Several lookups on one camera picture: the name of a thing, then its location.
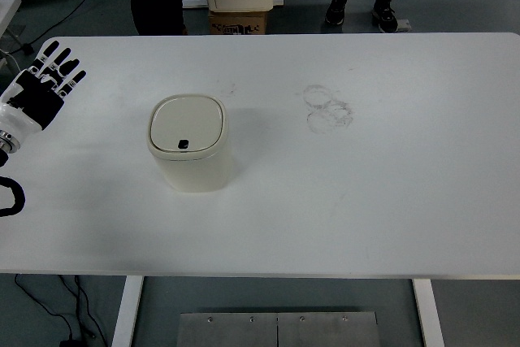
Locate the right white table leg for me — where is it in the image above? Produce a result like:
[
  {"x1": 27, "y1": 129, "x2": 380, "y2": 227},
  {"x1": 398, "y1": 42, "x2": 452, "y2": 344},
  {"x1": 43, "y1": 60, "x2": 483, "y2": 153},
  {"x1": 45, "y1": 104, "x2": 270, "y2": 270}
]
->
[{"x1": 412, "y1": 279, "x2": 445, "y2": 347}]

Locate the small grey floor plate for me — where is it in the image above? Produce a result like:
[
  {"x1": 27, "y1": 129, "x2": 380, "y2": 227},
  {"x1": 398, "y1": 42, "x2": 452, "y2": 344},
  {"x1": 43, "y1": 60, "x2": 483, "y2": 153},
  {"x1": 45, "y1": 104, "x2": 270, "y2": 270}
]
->
[{"x1": 372, "y1": 18, "x2": 412, "y2": 33}]

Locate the white table leg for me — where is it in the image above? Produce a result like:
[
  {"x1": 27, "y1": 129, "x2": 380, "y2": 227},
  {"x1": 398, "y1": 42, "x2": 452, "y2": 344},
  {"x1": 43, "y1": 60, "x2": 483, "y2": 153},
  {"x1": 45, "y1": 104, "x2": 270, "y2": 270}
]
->
[
  {"x1": 111, "y1": 275, "x2": 145, "y2": 347},
  {"x1": 412, "y1": 279, "x2": 445, "y2": 347}
]

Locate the left white table leg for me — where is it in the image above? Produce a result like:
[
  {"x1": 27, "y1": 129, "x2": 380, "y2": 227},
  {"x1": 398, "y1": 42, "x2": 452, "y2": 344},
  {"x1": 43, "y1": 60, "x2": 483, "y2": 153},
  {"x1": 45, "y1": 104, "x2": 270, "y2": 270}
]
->
[{"x1": 111, "y1": 275, "x2": 145, "y2": 347}]

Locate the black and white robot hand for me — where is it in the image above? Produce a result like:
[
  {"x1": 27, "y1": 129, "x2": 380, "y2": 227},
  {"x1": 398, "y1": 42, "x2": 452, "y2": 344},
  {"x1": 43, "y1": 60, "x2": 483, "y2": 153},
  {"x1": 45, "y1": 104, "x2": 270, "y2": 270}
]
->
[{"x1": 1, "y1": 41, "x2": 86, "y2": 143}]

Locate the cardboard box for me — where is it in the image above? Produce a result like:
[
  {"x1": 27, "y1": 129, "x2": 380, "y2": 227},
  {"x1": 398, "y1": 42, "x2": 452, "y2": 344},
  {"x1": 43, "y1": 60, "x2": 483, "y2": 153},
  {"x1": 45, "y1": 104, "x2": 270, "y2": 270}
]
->
[{"x1": 208, "y1": 11, "x2": 268, "y2": 35}]

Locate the black floor cable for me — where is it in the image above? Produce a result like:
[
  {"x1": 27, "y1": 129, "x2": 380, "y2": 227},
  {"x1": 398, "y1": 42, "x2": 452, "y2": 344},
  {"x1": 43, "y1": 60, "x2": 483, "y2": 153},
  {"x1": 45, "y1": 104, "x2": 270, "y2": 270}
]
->
[{"x1": 14, "y1": 273, "x2": 109, "y2": 347}]

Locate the cream plastic trash can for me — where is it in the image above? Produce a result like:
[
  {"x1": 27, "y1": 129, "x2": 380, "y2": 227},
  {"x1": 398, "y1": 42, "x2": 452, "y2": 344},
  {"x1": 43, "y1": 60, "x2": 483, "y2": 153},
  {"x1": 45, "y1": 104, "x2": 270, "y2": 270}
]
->
[{"x1": 147, "y1": 94, "x2": 232, "y2": 193}]

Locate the metal base plate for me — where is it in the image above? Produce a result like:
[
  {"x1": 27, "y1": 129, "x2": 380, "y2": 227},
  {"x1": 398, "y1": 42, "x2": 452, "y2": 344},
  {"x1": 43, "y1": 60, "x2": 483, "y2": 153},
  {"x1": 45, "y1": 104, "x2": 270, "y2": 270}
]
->
[{"x1": 177, "y1": 312, "x2": 380, "y2": 346}]

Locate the white side table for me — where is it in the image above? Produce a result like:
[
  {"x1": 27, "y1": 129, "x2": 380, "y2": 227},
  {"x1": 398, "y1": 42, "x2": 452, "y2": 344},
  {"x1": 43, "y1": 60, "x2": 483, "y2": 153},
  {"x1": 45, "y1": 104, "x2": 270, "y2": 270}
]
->
[{"x1": 0, "y1": 0, "x2": 21, "y2": 37}]

